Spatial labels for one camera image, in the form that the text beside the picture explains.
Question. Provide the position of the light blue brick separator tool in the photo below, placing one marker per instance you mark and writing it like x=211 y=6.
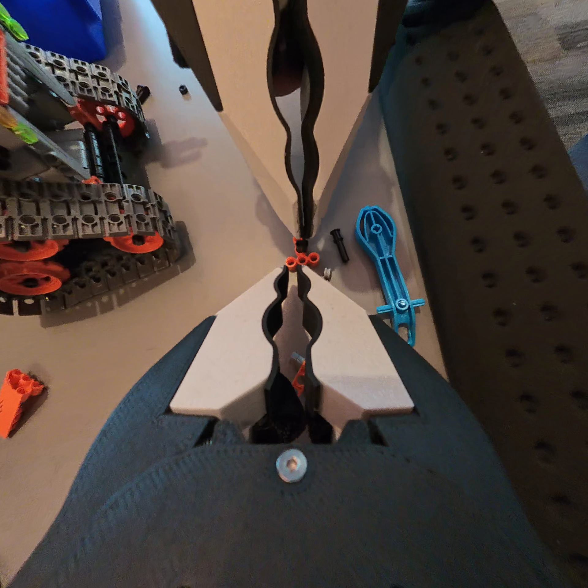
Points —
x=386 y=257

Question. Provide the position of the black dimpled pad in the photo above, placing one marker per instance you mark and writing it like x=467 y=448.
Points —
x=496 y=229

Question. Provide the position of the orange wedge panel brick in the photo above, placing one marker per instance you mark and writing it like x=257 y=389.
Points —
x=18 y=399

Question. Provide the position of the partly built toy robot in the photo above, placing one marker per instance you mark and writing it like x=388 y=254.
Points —
x=69 y=183

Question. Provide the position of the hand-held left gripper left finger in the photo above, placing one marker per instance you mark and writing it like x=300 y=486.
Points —
x=225 y=363

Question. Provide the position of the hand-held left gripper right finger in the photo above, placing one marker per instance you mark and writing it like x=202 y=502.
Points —
x=363 y=363

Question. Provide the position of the grey brick assembly orange beam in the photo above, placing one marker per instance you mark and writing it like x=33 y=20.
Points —
x=299 y=374

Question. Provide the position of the black ribbed connector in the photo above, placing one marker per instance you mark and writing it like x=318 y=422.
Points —
x=143 y=93

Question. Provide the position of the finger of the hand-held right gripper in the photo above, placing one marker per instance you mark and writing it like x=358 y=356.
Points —
x=239 y=69
x=344 y=69

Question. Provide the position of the blue storage bin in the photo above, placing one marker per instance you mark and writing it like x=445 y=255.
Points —
x=59 y=27

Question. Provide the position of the black long pin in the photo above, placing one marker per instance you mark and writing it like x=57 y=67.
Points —
x=340 y=246

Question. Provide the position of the orange multi-hole connector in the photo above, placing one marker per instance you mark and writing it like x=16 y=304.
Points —
x=302 y=260

